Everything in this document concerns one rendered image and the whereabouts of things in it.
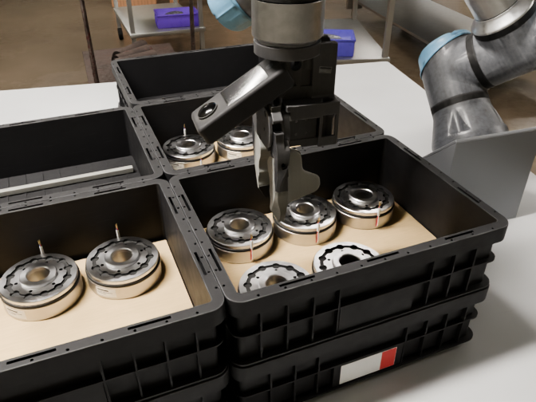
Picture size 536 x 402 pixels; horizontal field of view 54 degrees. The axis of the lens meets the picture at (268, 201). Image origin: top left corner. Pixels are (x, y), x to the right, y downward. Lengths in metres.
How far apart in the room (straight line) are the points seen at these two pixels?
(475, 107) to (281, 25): 0.65
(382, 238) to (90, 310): 0.45
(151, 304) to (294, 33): 0.41
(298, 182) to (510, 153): 0.58
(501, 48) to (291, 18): 0.62
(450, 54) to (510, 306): 0.50
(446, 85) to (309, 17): 0.62
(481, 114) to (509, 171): 0.12
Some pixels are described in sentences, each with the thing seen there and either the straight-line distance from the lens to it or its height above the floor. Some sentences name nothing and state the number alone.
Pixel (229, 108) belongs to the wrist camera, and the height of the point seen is 1.12.
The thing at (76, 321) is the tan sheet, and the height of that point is 0.83.
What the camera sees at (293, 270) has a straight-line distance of 0.73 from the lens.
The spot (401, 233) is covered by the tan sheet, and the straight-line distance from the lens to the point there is 0.87.
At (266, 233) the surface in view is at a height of 0.86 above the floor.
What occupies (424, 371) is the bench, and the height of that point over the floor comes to 0.70.
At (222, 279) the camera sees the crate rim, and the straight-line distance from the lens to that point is 0.61.
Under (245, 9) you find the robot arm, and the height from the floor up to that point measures 1.18.
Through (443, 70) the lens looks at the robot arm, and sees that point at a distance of 1.13.
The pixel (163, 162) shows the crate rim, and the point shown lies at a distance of 0.85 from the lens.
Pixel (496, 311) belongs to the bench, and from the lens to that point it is 0.97.
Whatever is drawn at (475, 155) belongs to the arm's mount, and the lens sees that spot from 1.05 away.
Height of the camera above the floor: 1.33
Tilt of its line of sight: 33 degrees down
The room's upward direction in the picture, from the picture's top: straight up
